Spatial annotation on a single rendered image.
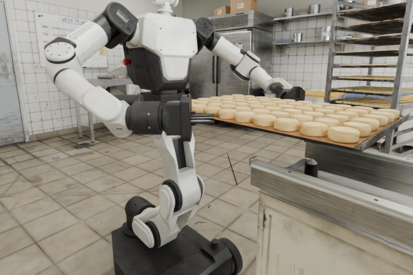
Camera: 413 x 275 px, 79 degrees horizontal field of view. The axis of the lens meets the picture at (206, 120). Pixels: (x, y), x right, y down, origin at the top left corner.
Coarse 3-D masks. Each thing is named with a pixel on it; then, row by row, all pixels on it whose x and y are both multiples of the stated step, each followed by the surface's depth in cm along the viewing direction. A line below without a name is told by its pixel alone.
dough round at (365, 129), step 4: (344, 124) 49; (348, 124) 49; (352, 124) 49; (356, 124) 49; (360, 124) 49; (364, 124) 49; (356, 128) 47; (360, 128) 47; (364, 128) 47; (368, 128) 47; (360, 132) 47; (364, 132) 47; (368, 132) 47; (360, 136) 47; (364, 136) 47
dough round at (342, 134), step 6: (336, 126) 47; (342, 126) 47; (330, 132) 45; (336, 132) 44; (342, 132) 43; (348, 132) 43; (354, 132) 43; (330, 138) 45; (336, 138) 44; (342, 138) 43; (348, 138) 43; (354, 138) 43
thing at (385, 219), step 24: (264, 168) 59; (288, 192) 55; (312, 192) 51; (336, 192) 47; (360, 192) 46; (336, 216) 48; (360, 216) 45; (384, 216) 42; (408, 216) 39; (408, 240) 40
